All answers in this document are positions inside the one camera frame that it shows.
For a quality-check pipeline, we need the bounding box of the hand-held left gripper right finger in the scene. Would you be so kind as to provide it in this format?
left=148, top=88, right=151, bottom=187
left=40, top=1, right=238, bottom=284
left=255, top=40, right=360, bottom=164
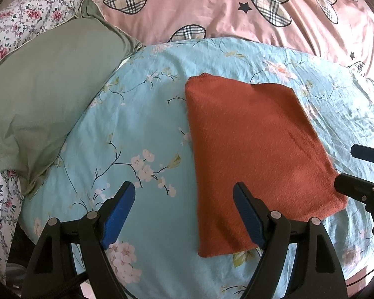
left=233, top=182, right=348, bottom=299

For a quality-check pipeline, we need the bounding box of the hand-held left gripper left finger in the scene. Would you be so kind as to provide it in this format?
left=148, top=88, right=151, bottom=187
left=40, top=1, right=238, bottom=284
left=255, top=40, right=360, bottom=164
left=20, top=181, right=136, bottom=299

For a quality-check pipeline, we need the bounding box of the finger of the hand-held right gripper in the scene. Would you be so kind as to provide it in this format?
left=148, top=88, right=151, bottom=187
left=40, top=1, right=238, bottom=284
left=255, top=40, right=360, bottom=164
left=351, top=143, right=374, bottom=164
left=334, top=173, right=374, bottom=237

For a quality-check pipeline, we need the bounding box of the orange knit sweater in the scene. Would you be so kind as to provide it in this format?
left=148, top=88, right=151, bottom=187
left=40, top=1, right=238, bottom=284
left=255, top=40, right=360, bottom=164
left=185, top=73, right=347, bottom=258

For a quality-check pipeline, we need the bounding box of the light blue floral bedsheet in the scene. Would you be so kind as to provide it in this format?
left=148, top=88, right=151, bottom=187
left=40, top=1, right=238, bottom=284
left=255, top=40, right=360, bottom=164
left=17, top=37, right=374, bottom=299

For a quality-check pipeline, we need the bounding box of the green pillow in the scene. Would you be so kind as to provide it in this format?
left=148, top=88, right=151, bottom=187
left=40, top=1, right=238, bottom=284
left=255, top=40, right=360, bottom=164
left=0, top=0, right=144, bottom=198

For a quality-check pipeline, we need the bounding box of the pink heart-print bedsheet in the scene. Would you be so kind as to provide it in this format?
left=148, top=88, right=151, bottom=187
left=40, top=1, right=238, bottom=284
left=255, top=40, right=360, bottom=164
left=90, top=0, right=374, bottom=290

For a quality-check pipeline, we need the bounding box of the white rose-print quilt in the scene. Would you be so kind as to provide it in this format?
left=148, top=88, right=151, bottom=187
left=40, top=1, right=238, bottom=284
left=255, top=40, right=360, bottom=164
left=0, top=0, right=113, bottom=287

